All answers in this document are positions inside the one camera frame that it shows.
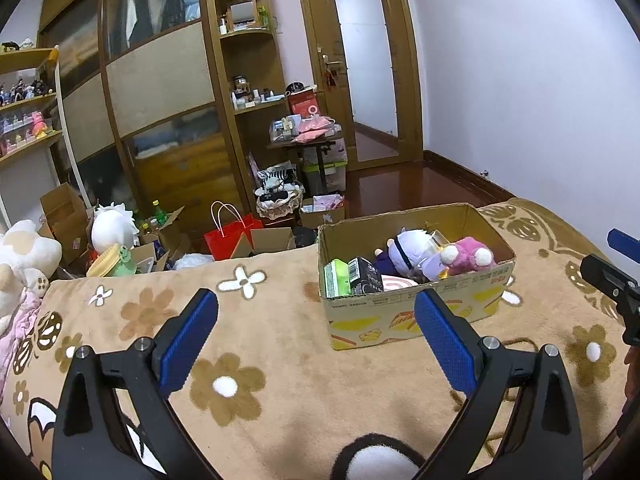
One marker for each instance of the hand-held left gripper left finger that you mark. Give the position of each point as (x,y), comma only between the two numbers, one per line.
(190,342)

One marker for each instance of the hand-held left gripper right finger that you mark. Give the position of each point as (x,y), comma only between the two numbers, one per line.
(445,342)

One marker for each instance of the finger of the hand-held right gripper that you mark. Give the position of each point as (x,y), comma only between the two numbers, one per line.
(625,245)
(610,277)

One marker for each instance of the pink bear plush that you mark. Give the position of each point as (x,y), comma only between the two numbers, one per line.
(465,257)

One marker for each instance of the white and purple plush doll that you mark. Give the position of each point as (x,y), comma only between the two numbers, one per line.
(410,252)

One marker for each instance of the black tissue pack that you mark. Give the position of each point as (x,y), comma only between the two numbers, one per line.
(365,275)

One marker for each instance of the green tissue pack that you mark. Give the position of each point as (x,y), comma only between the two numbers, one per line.
(336,280)

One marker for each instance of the pink swirl roll plush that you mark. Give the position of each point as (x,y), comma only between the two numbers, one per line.
(397,283)

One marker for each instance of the beige floral blanket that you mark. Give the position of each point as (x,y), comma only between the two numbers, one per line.
(280,310)

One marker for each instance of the red paper bag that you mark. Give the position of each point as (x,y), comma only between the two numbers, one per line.
(225,242)

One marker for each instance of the green frog plush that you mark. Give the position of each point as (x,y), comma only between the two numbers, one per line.
(117,262)

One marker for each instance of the brown cardboard box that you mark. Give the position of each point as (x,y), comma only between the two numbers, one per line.
(272,242)
(65,220)

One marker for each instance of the green bottle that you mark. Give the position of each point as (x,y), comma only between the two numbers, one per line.
(160,214)

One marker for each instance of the white haired plush doll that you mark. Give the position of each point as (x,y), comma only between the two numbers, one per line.
(112,230)

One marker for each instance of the woven basket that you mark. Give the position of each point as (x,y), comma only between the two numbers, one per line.
(277,207)

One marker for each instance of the pale pink cloth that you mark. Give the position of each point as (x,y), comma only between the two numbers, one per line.
(17,335)

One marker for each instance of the small cardboard box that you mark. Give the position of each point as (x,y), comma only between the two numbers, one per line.
(320,215)

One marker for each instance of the zebra striped plush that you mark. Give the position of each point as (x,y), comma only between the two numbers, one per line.
(275,177)

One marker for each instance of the cream plush toy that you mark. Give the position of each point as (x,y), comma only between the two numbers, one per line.
(25,255)

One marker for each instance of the clear storage bin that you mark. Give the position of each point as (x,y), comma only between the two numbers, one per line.
(332,172)

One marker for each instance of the small dark table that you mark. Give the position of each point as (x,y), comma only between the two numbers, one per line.
(322,160)

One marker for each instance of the wooden corner shelf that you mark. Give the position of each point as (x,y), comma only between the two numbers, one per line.
(250,125)

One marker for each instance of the white pole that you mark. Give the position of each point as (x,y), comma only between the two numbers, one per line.
(70,130)

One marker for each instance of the wooden wardrobe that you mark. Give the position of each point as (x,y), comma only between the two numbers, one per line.
(160,85)

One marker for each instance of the red box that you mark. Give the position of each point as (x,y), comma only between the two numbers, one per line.
(302,102)

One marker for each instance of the wooden door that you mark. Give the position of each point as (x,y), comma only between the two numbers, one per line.
(405,60)

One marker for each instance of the wooden wall shelf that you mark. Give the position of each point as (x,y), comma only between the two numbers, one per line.
(25,110)

